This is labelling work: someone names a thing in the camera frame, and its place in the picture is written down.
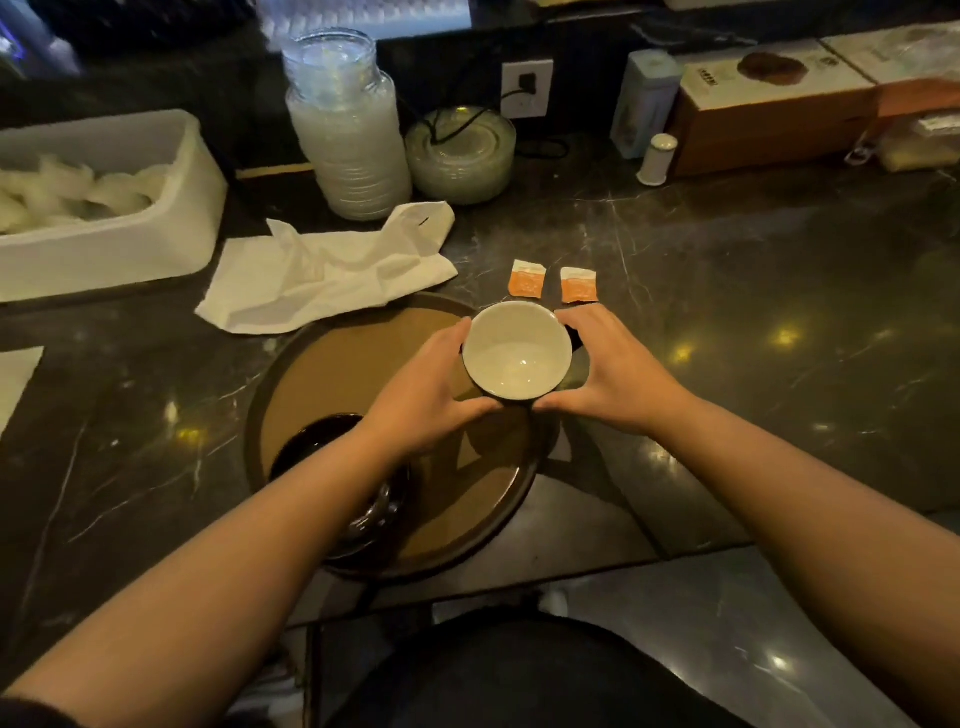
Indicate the clear plastic container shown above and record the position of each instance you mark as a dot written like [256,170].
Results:
[919,146]

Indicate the person's black trousers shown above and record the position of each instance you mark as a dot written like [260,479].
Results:
[525,675]

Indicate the person's right hand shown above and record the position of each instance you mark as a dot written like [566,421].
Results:
[622,382]

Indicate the person's right forearm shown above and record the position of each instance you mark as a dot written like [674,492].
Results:
[825,540]

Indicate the person's white shoe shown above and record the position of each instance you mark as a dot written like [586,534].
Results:
[553,604]

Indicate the grey woven placemat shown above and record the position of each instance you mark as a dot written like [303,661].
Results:
[15,382]

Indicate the person's left forearm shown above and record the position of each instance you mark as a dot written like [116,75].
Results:
[225,585]

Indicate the black saucer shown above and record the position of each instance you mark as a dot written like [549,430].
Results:
[307,446]

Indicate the small white shaker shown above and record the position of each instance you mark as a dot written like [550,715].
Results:
[656,161]

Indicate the orange sachet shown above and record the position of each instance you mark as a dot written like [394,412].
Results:
[579,289]
[526,283]

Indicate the white napkin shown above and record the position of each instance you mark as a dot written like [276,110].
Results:
[322,277]

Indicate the black and white cup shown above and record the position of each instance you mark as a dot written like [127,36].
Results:
[517,352]

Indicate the pale rectangular tin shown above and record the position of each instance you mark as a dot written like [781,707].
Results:
[645,105]

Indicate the translucent white plastic tub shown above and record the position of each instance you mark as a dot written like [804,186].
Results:
[112,247]

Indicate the person's black left sleeve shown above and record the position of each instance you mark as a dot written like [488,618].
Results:
[30,716]

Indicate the brown box with white lid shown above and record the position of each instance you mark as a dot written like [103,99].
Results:
[765,135]

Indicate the short stack of glass plates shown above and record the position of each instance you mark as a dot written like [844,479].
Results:
[465,169]

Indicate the round brown tray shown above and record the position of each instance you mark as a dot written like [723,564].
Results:
[450,510]

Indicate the white wall socket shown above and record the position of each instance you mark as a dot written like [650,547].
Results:
[514,101]

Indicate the tall stack of glass plates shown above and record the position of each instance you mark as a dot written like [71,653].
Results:
[352,165]

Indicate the orange box with white lid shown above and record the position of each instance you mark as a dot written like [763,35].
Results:
[915,97]

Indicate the stack of small glass dishes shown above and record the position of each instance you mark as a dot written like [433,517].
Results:
[330,64]

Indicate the person's left hand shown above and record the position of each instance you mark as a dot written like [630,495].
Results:
[420,397]

